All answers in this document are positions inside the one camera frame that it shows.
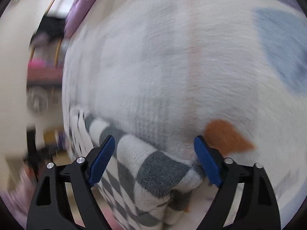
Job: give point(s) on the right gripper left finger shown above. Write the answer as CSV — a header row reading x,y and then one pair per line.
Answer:
x,y
63,198

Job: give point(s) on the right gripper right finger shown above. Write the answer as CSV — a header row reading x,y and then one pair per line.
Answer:
x,y
245,198

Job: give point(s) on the grey white checkered cardigan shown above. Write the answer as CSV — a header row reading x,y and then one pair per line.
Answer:
x,y
145,188

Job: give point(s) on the white fleece bed blanket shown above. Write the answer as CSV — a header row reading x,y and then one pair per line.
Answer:
x,y
231,71

